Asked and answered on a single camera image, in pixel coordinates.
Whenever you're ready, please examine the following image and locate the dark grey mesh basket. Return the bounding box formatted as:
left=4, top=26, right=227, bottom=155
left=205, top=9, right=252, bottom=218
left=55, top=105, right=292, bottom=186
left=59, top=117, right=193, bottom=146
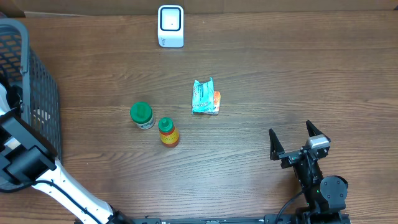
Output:
left=1, top=18, right=62, bottom=193

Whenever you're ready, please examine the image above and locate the green cap hot sauce bottle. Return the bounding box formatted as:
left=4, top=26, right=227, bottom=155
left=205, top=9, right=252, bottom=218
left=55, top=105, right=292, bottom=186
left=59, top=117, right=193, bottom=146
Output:
left=158, top=117, right=180, bottom=147

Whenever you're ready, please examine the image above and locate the black cable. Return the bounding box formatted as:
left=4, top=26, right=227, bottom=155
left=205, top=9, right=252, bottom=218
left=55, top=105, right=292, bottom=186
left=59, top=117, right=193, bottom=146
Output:
left=274, top=190, right=304, bottom=224

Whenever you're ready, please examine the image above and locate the small orange box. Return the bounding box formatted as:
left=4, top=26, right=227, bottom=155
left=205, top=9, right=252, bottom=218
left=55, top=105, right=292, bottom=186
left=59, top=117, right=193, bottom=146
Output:
left=213, top=91, right=221, bottom=114

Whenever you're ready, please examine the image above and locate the white barcode scanner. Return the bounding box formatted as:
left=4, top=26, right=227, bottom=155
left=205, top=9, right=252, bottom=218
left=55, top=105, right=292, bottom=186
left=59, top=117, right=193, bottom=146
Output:
left=157, top=4, right=184, bottom=48

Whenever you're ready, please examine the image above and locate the green cap white jar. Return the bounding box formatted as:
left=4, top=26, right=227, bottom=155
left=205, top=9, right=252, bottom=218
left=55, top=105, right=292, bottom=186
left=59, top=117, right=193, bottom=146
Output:
left=130, top=101, right=155, bottom=129

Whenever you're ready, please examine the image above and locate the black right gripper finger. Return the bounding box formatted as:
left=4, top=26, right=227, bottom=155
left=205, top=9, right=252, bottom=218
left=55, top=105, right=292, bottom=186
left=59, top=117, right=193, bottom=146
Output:
left=305, top=120, right=323, bottom=137
left=269, top=129, right=285, bottom=161

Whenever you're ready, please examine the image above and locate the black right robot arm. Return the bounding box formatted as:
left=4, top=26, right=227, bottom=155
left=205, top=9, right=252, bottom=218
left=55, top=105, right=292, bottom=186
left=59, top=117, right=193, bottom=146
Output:
left=264, top=120, right=351, bottom=224

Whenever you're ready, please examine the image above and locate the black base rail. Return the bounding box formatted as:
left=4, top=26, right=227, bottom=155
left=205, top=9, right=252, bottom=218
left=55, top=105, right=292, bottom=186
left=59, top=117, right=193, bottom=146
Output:
left=130, top=213, right=299, bottom=224

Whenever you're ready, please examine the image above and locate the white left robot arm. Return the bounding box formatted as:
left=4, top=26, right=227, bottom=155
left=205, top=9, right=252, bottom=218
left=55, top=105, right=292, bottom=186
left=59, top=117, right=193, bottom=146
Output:
left=1, top=85, right=132, bottom=223

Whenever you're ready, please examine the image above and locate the teal wipes pack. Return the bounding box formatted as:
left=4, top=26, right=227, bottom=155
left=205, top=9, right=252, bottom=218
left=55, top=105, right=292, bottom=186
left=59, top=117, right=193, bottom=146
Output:
left=192, top=77, right=218, bottom=115

